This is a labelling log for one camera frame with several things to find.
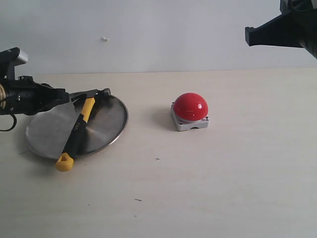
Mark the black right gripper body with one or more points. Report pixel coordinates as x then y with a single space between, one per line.
304 20

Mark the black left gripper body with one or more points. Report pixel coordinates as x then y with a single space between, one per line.
25 96

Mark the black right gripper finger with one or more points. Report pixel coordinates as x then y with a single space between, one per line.
282 31

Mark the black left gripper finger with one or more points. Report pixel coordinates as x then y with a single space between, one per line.
52 97

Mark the yellow black claw hammer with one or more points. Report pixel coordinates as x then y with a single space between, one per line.
66 160

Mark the red dome push button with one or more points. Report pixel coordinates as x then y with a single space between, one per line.
189 111

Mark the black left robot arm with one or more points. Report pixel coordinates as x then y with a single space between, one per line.
2 99

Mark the round stainless steel plate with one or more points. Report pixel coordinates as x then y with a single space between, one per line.
48 132

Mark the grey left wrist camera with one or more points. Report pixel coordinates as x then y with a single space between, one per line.
9 59

